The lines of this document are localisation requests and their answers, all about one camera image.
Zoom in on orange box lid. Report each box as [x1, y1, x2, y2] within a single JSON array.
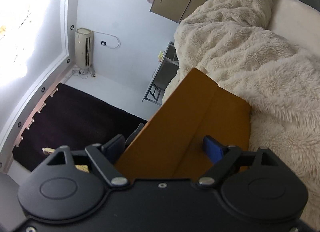
[[115, 68, 251, 181]]

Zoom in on yellow striped towel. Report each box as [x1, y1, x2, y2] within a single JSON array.
[[41, 147, 89, 173]]

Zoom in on dark curtain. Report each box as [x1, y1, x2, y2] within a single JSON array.
[[12, 84, 147, 171]]

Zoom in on grey folding table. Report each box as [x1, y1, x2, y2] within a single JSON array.
[[142, 42, 179, 106]]

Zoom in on cream fluffy blanket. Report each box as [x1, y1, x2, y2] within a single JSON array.
[[162, 0, 320, 197]]

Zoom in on white air conditioner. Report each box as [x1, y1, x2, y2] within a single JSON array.
[[75, 28, 94, 69]]

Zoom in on white wall cable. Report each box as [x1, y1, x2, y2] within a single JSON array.
[[94, 30, 121, 49]]

